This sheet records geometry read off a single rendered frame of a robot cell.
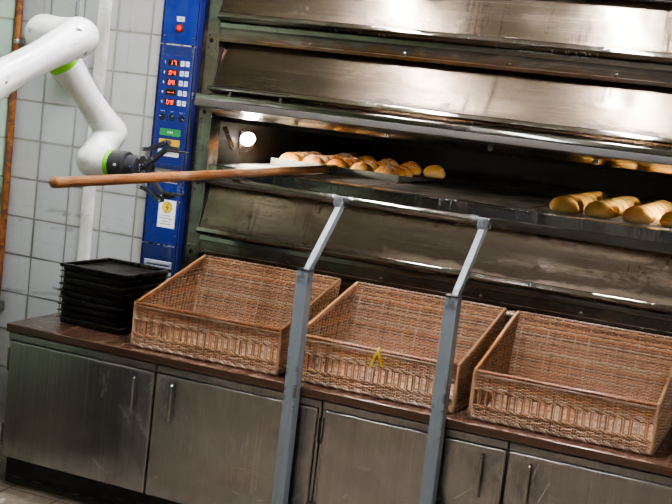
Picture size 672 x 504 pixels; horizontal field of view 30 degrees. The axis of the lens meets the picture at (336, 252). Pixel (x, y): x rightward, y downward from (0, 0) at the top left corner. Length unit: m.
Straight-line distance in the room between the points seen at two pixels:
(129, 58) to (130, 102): 0.16
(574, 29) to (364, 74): 0.75
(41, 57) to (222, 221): 1.12
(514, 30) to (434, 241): 0.76
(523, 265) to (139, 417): 1.37
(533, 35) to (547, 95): 0.20
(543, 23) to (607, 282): 0.87
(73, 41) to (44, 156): 1.22
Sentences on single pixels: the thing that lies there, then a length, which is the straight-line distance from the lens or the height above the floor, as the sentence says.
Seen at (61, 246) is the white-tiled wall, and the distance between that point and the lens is 5.01.
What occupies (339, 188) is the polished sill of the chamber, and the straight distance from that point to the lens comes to 4.41.
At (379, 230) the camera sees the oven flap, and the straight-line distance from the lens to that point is 4.38.
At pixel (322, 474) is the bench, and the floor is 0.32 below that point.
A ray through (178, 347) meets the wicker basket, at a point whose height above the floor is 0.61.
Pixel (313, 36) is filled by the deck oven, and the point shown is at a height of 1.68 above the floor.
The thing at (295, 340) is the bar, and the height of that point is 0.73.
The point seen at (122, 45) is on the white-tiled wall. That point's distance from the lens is 4.85.
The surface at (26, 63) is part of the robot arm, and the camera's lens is 3.79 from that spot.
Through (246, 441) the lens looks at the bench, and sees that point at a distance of 4.07.
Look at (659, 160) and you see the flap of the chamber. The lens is 3.96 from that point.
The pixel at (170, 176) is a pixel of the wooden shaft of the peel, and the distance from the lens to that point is 3.80.
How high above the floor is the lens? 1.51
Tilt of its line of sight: 7 degrees down
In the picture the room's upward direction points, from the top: 6 degrees clockwise
